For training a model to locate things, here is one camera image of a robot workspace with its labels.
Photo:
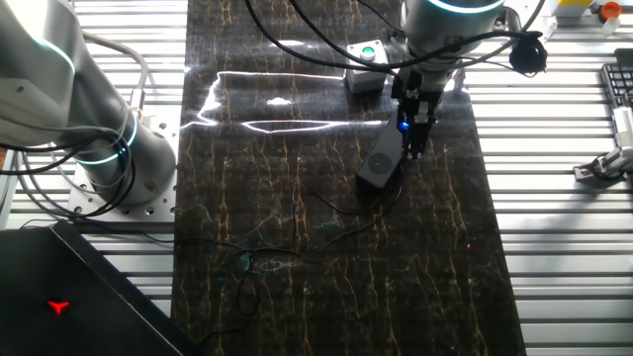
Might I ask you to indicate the grey clamp tool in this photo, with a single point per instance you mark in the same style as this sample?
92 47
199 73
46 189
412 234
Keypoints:
615 158

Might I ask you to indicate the bottle with orange cap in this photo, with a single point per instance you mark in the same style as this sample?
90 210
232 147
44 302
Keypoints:
610 14

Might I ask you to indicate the yellow object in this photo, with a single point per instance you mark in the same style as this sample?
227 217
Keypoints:
573 6

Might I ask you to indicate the black marble pattern mat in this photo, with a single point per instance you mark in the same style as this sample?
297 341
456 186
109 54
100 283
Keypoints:
297 247

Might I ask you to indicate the black bar speaker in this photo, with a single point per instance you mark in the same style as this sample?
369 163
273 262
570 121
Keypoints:
381 165

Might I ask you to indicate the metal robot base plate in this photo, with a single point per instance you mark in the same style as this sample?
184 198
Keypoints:
164 133

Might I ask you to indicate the clear plastic bag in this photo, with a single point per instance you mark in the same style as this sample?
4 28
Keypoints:
548 27

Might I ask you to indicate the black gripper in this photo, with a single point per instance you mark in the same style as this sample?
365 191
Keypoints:
418 86

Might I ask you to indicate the black keyboard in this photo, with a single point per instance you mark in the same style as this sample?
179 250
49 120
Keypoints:
618 84

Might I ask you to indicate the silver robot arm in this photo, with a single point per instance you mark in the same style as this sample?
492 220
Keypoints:
59 99

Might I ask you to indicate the grey box with green button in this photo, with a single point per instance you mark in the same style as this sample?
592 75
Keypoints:
367 64

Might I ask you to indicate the black laptop with red logo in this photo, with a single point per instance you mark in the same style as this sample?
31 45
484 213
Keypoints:
59 296

